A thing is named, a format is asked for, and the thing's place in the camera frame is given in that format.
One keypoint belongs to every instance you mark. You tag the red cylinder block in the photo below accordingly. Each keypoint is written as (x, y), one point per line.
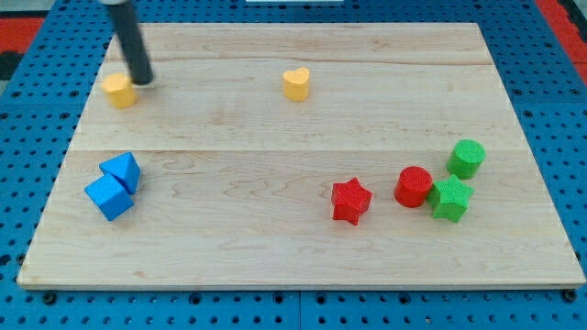
(413, 186)

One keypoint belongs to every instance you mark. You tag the green cylinder block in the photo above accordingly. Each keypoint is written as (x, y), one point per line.
(466, 158)

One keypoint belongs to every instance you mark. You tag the blue triangle block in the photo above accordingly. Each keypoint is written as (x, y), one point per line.
(125, 169)

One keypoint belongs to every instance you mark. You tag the yellow heart block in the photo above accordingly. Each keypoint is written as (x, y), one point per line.
(296, 84)

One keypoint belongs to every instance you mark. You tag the yellow hexagon block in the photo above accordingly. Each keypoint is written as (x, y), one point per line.
(119, 90)

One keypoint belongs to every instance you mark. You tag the blue cube block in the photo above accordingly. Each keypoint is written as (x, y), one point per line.
(109, 196)

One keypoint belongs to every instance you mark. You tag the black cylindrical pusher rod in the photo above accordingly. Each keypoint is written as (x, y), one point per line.
(125, 22)

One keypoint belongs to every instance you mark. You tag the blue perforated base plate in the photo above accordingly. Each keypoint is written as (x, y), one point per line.
(43, 102)

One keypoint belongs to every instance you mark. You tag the red star block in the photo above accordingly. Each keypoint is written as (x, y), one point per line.
(350, 200)

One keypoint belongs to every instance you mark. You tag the green star block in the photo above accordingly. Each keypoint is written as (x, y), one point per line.
(449, 199)

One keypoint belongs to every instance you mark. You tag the light wooden board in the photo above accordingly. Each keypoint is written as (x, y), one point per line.
(236, 179)

